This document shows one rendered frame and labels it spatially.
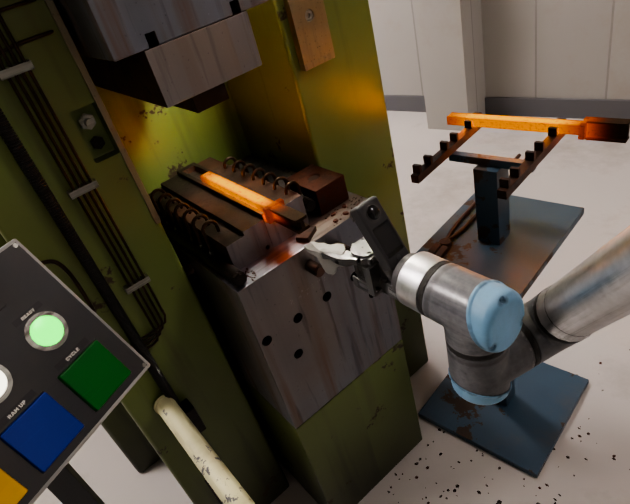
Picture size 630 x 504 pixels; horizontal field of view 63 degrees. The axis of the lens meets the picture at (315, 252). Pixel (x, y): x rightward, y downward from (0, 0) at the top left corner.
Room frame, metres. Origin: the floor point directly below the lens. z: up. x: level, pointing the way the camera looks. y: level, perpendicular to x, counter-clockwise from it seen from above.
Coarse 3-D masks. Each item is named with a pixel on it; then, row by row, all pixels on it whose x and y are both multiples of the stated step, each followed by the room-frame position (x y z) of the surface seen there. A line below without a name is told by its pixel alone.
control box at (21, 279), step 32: (0, 256) 0.68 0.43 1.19; (32, 256) 0.69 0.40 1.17; (0, 288) 0.64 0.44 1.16; (32, 288) 0.66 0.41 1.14; (64, 288) 0.67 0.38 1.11; (0, 320) 0.60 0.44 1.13; (32, 320) 0.62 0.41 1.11; (64, 320) 0.63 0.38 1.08; (96, 320) 0.65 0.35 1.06; (0, 352) 0.57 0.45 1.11; (32, 352) 0.58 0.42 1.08; (64, 352) 0.60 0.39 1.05; (128, 352) 0.63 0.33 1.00; (32, 384) 0.55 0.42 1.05; (64, 384) 0.56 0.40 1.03; (128, 384) 0.59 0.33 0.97; (0, 416) 0.51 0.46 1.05; (96, 416) 0.54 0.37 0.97; (0, 448) 0.48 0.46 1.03; (32, 480) 0.45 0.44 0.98
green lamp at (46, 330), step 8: (40, 320) 0.62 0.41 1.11; (48, 320) 0.62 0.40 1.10; (56, 320) 0.63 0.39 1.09; (32, 328) 0.61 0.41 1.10; (40, 328) 0.61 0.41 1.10; (48, 328) 0.61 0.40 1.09; (56, 328) 0.62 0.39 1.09; (32, 336) 0.60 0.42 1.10; (40, 336) 0.60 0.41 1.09; (48, 336) 0.61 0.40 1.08; (56, 336) 0.61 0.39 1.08; (40, 344) 0.59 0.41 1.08; (48, 344) 0.60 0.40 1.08
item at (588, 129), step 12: (456, 120) 1.23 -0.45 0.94; (480, 120) 1.18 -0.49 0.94; (492, 120) 1.15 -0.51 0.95; (504, 120) 1.13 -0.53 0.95; (516, 120) 1.11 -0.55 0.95; (528, 120) 1.09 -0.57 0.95; (540, 120) 1.08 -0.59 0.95; (552, 120) 1.06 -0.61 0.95; (564, 120) 1.04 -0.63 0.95; (576, 120) 1.03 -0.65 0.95; (588, 120) 0.99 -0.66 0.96; (600, 120) 0.98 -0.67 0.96; (612, 120) 0.96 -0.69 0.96; (624, 120) 0.95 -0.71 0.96; (564, 132) 1.02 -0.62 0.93; (576, 132) 1.00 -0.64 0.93; (588, 132) 0.99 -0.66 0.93; (600, 132) 0.97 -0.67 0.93; (612, 132) 0.95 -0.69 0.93; (624, 132) 0.94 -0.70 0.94
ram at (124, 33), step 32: (64, 0) 0.95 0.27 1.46; (96, 0) 0.86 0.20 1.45; (128, 0) 0.88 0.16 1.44; (160, 0) 0.91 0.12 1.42; (192, 0) 0.93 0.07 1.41; (224, 0) 0.96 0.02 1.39; (256, 0) 0.99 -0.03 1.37; (96, 32) 0.87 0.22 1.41; (128, 32) 0.87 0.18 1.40; (160, 32) 0.90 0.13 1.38
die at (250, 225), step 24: (216, 168) 1.25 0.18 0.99; (168, 192) 1.22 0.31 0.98; (192, 192) 1.15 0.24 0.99; (216, 192) 1.10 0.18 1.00; (264, 192) 1.04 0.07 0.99; (288, 192) 1.01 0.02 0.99; (168, 216) 1.15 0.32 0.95; (192, 216) 1.05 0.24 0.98; (216, 216) 1.00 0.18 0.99; (240, 216) 0.97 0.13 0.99; (264, 216) 0.93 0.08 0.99; (216, 240) 0.91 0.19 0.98; (240, 240) 0.90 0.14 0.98; (264, 240) 0.92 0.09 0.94; (240, 264) 0.89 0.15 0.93
